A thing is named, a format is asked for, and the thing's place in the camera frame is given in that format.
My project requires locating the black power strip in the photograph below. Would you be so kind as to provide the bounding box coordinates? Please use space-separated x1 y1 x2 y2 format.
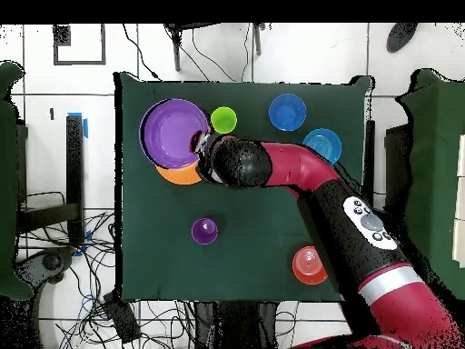
102 292 142 344

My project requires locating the black table frame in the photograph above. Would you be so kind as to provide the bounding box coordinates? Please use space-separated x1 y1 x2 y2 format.
15 114 86 248

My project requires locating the green cup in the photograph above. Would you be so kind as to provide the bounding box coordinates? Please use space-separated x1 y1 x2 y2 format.
210 105 238 135

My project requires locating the large yellow-orange bowl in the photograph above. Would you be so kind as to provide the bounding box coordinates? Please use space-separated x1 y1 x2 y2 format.
154 125 213 186

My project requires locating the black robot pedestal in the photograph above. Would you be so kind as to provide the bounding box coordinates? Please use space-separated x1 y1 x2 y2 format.
193 300 281 349

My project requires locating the dark blue bowl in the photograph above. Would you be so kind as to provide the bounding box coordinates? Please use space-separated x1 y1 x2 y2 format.
268 93 308 133

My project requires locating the dark green tablecloth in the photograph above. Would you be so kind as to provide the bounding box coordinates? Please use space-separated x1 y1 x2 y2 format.
114 71 371 303

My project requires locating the black square floor frame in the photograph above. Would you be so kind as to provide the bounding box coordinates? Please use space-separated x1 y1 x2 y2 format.
53 24 107 66

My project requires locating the flat-bottomed light blue bowl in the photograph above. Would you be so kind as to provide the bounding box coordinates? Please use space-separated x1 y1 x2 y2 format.
302 127 343 165

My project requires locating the person's foot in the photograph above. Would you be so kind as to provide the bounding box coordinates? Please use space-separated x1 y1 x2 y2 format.
385 22 420 54

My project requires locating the purple cup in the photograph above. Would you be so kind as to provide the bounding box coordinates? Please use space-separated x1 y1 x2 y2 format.
191 217 220 245

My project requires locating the black tripod stand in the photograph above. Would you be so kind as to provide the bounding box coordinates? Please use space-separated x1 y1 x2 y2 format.
163 22 268 73

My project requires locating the black chair base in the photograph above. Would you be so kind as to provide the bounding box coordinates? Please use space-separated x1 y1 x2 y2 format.
14 246 75 288

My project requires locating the purple bowl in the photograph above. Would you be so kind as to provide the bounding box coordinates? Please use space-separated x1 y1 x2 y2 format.
138 97 212 171

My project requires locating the small orange bowl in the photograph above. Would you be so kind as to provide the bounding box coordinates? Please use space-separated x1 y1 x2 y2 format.
292 245 329 285

